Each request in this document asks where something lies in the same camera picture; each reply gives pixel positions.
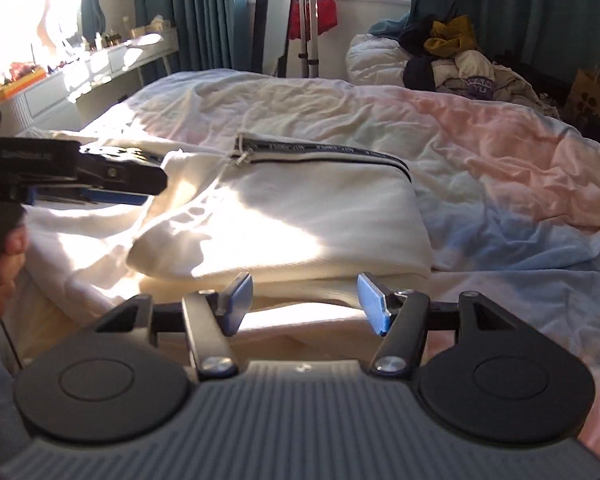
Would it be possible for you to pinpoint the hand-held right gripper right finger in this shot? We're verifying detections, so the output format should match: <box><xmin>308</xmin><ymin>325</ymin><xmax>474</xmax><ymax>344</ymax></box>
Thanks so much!
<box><xmin>356</xmin><ymin>272</ymin><xmax>520</xmax><ymax>380</ymax></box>

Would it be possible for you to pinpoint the teal curtain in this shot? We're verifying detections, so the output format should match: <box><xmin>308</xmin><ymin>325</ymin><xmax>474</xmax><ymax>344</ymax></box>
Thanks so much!
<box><xmin>134</xmin><ymin>0</ymin><xmax>252</xmax><ymax>87</ymax></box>
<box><xmin>409</xmin><ymin>0</ymin><xmax>600</xmax><ymax>107</ymax></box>

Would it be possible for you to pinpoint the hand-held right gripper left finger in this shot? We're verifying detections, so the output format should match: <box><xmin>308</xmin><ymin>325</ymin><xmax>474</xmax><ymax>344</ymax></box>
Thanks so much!
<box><xmin>95</xmin><ymin>273</ymin><xmax>255</xmax><ymax>380</ymax></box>

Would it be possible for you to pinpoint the desk clutter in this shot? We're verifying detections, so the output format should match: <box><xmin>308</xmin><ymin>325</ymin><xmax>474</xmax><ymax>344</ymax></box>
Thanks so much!
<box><xmin>30</xmin><ymin>15</ymin><xmax>177</xmax><ymax>73</ymax></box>

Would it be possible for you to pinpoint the pastel pink blue bedsheet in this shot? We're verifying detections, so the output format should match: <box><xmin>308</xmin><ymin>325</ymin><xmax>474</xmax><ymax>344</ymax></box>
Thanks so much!
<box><xmin>75</xmin><ymin>67</ymin><xmax>600</xmax><ymax>453</ymax></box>

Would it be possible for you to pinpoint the red bag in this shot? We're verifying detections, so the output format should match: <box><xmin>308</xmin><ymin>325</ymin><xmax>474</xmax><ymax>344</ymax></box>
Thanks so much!
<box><xmin>287</xmin><ymin>0</ymin><xmax>339</xmax><ymax>42</ymax></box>

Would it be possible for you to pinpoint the dark hanging bag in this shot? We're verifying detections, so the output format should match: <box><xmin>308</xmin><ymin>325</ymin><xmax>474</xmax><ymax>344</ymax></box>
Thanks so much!
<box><xmin>79</xmin><ymin>0</ymin><xmax>107</xmax><ymax>44</ymax></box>

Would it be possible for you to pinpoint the orange box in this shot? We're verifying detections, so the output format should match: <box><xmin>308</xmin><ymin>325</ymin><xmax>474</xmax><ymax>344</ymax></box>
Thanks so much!
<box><xmin>0</xmin><ymin>67</ymin><xmax>49</xmax><ymax>102</ymax></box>

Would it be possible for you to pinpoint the pile of clothes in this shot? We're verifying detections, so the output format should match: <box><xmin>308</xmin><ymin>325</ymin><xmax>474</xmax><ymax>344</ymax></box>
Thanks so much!
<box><xmin>345</xmin><ymin>34</ymin><xmax>433</xmax><ymax>86</ymax></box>

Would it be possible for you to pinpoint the teal cloth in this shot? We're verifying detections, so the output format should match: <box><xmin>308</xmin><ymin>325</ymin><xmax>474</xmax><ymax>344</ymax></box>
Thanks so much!
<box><xmin>369</xmin><ymin>12</ymin><xmax>412</xmax><ymax>39</ymax></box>

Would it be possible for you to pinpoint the brown paper bag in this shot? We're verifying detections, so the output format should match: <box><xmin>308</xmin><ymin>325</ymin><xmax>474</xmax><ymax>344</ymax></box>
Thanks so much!
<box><xmin>564</xmin><ymin>66</ymin><xmax>600</xmax><ymax>127</ymax></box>

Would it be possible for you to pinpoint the metal tripod stand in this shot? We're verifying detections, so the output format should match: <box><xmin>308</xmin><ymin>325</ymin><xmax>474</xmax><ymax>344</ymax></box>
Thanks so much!
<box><xmin>292</xmin><ymin>0</ymin><xmax>327</xmax><ymax>79</ymax></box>

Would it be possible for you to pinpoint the pile of light garments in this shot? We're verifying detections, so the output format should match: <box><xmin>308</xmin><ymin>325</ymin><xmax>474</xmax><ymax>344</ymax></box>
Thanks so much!
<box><xmin>432</xmin><ymin>50</ymin><xmax>561</xmax><ymax>118</ymax></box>

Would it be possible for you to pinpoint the white desk with drawers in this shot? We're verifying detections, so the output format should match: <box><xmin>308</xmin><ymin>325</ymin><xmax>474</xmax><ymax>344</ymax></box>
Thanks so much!
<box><xmin>0</xmin><ymin>27</ymin><xmax>181</xmax><ymax>136</ymax></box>

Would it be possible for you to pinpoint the person's left hand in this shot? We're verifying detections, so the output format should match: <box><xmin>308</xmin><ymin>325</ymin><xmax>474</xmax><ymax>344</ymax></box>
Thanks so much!
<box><xmin>0</xmin><ymin>222</ymin><xmax>30</xmax><ymax>332</ymax></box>

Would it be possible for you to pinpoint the mustard yellow garment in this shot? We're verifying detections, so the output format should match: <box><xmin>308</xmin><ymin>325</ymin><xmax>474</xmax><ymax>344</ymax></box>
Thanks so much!
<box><xmin>424</xmin><ymin>15</ymin><xmax>479</xmax><ymax>59</ymax></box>

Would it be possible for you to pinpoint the white knit zip jacket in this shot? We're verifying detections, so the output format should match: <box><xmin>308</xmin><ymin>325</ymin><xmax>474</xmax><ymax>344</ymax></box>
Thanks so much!
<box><xmin>22</xmin><ymin>130</ymin><xmax>435</xmax><ymax>323</ymax></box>

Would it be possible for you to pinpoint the dark garment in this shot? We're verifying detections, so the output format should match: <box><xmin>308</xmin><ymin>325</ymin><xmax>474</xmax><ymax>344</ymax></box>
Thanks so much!
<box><xmin>399</xmin><ymin>14</ymin><xmax>437</xmax><ymax>92</ymax></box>

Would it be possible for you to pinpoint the folded white black board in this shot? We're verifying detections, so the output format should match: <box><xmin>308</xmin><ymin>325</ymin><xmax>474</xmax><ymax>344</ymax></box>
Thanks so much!
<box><xmin>251</xmin><ymin>0</ymin><xmax>292</xmax><ymax>79</ymax></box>

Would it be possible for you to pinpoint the black cable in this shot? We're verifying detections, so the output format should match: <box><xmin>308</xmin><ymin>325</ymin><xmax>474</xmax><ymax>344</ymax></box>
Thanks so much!
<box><xmin>0</xmin><ymin>319</ymin><xmax>27</xmax><ymax>363</ymax></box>

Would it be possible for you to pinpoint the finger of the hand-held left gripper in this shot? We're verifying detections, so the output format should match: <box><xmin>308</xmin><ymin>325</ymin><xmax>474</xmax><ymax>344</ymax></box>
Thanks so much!
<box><xmin>79</xmin><ymin>145</ymin><xmax>169</xmax><ymax>195</ymax></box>
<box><xmin>23</xmin><ymin>183</ymin><xmax>149</xmax><ymax>207</ymax></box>

